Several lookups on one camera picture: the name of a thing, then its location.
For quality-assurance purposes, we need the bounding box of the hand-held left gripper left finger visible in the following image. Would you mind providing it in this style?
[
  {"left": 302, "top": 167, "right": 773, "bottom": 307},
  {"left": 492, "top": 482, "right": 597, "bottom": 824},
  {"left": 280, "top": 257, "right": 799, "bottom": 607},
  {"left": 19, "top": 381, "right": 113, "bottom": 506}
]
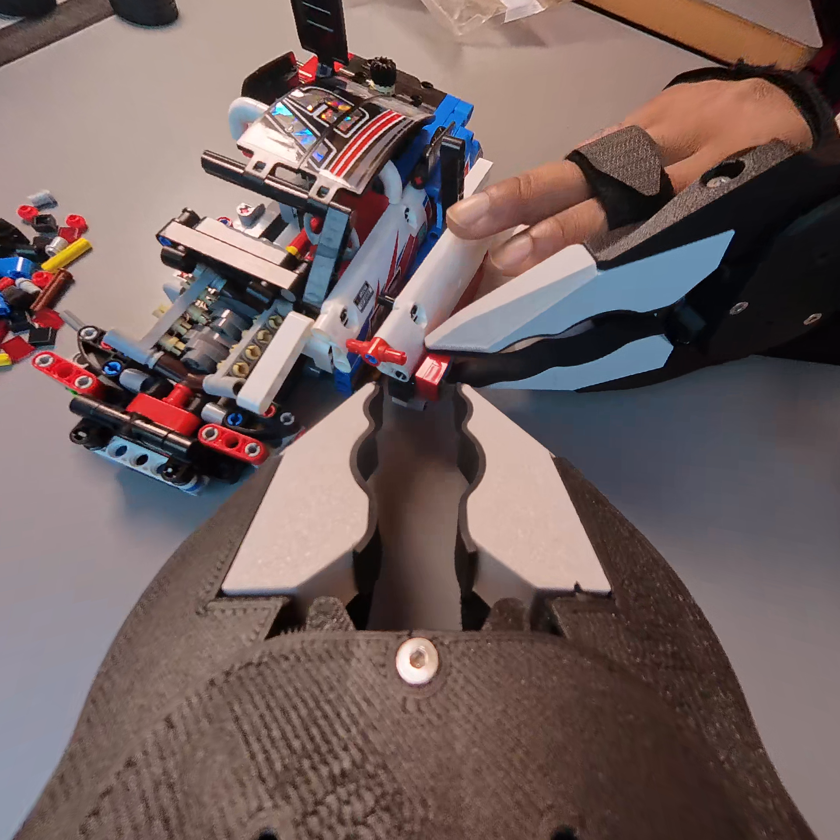
[{"left": 220, "top": 382, "right": 384, "bottom": 605}]

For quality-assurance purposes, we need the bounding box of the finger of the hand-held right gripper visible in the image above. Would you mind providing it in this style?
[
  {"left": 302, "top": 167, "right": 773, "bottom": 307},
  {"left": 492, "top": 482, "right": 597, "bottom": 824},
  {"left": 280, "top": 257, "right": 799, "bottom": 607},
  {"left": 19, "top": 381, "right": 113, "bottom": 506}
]
[
  {"left": 425, "top": 228, "right": 736, "bottom": 368},
  {"left": 459, "top": 328, "right": 677, "bottom": 395}
]

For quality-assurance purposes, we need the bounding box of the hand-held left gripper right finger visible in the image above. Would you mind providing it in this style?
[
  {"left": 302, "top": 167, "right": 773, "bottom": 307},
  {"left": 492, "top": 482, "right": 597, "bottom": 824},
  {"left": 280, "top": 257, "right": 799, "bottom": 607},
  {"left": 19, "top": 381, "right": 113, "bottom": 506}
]
[{"left": 455, "top": 382, "right": 616, "bottom": 605}]

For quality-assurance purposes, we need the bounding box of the white lego panel assembly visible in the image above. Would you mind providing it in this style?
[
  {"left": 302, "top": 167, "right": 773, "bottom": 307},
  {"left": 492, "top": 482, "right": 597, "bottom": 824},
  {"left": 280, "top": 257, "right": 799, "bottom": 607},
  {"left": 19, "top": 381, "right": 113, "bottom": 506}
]
[{"left": 344, "top": 226, "right": 493, "bottom": 413}]

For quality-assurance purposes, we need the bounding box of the red lego slope piece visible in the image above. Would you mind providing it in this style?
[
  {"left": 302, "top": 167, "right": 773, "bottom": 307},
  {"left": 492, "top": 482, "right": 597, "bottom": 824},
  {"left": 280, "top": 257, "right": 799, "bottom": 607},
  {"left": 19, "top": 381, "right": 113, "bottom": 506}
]
[{"left": 415, "top": 354, "right": 452, "bottom": 400}]

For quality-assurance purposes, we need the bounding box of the lego race car model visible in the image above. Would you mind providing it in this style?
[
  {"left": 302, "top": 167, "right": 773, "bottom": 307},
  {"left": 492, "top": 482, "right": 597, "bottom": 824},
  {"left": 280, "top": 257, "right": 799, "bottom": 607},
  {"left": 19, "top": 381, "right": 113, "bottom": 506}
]
[{"left": 69, "top": 0, "right": 493, "bottom": 496}]

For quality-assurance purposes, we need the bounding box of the pile of small lego pieces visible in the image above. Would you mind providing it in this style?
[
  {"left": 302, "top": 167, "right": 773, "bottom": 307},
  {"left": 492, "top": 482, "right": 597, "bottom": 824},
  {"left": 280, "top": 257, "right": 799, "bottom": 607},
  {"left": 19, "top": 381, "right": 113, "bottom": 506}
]
[{"left": 0, "top": 190, "right": 93, "bottom": 368}]

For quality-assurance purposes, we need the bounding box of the person's right hand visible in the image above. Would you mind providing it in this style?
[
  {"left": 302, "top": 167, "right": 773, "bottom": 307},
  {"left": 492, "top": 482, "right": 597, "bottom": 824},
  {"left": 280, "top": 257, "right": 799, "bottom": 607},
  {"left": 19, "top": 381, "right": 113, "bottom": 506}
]
[{"left": 446, "top": 62, "right": 818, "bottom": 277}]

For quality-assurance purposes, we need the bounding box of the clear plastic bag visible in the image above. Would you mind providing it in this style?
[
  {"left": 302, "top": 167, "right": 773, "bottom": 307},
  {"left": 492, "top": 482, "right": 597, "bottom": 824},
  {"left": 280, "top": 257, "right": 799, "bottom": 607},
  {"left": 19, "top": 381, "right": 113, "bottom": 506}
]
[{"left": 420, "top": 0, "right": 572, "bottom": 35}]

